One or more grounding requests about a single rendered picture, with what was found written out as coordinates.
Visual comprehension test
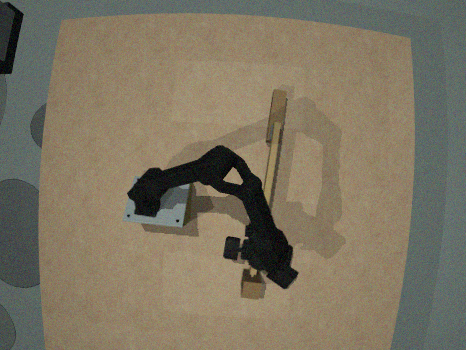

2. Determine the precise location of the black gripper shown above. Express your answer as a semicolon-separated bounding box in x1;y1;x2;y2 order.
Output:
223;236;293;266

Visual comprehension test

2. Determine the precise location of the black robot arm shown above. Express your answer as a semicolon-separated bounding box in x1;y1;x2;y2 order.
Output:
127;145;299;289

